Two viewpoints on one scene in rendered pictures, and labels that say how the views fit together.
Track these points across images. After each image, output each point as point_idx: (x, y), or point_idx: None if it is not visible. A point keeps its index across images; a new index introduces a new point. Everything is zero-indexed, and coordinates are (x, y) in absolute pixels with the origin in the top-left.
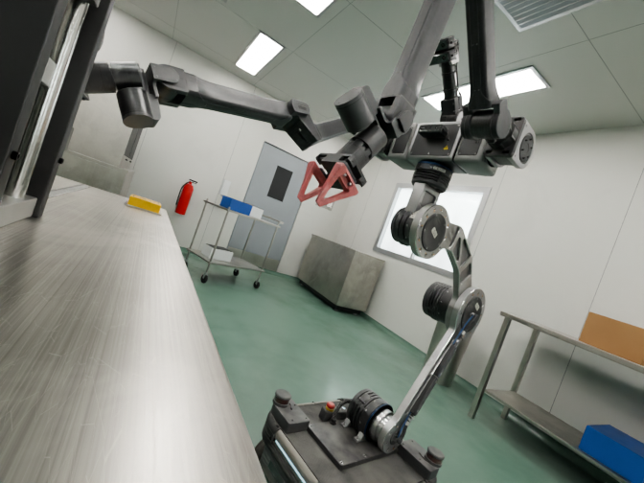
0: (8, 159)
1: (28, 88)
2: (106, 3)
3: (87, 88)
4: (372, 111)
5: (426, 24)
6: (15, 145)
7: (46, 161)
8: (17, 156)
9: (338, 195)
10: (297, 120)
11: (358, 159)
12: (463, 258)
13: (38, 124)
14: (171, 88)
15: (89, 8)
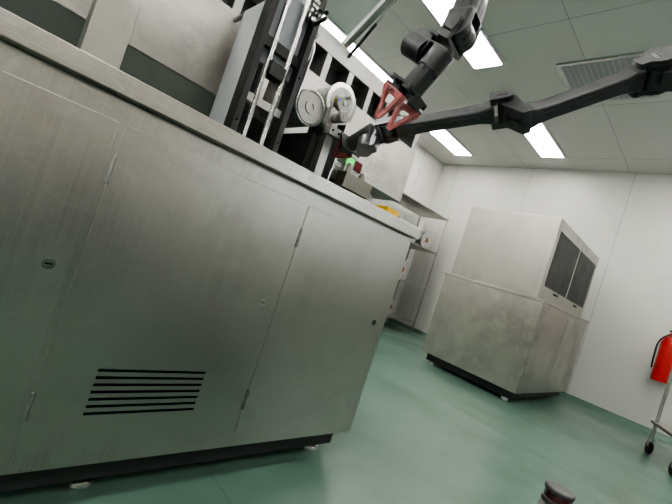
0: (234, 119)
1: (239, 99)
2: (294, 82)
3: (350, 146)
4: (426, 38)
5: None
6: (237, 116)
7: (273, 142)
8: (237, 119)
9: (389, 104)
10: (502, 107)
11: (412, 74)
12: None
13: (265, 124)
14: (384, 126)
15: (290, 87)
